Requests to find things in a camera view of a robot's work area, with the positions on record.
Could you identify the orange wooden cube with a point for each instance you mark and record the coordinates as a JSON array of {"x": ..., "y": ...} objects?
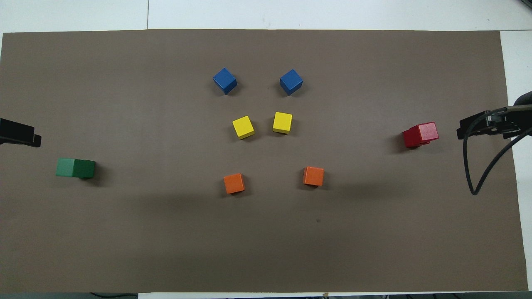
[
  {"x": 314, "y": 176},
  {"x": 234, "y": 183}
]

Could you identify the yellow wooden cube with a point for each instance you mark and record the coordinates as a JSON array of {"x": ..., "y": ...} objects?
[
  {"x": 243, "y": 127},
  {"x": 282, "y": 122}
]

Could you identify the brown paper table mat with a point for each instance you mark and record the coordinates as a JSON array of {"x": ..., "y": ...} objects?
[{"x": 266, "y": 249}]

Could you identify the green wooden cube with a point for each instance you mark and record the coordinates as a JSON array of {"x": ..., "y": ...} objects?
[
  {"x": 65, "y": 167},
  {"x": 90, "y": 169}
]

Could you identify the blue wooden cube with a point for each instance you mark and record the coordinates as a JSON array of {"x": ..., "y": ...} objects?
[
  {"x": 291, "y": 82},
  {"x": 225, "y": 80}
]

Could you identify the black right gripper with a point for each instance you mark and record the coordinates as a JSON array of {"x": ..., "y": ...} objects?
[{"x": 509, "y": 122}]

